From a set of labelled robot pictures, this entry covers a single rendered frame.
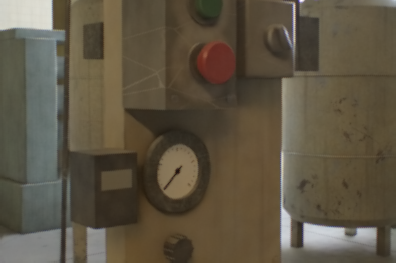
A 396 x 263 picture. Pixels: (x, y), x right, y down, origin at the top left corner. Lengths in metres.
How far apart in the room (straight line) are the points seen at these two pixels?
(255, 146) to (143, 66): 0.21
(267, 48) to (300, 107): 4.96
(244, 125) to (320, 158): 4.81
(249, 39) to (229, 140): 0.13
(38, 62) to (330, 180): 3.18
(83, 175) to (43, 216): 6.17
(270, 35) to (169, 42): 0.13
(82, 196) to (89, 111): 3.37
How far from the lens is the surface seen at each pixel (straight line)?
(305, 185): 5.66
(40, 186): 6.72
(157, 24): 0.60
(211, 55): 0.58
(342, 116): 5.48
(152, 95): 0.60
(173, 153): 0.68
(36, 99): 6.68
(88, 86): 3.99
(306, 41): 0.89
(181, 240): 0.69
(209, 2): 0.60
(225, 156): 0.74
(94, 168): 0.60
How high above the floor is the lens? 1.49
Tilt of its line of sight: 2 degrees down
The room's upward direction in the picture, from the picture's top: straight up
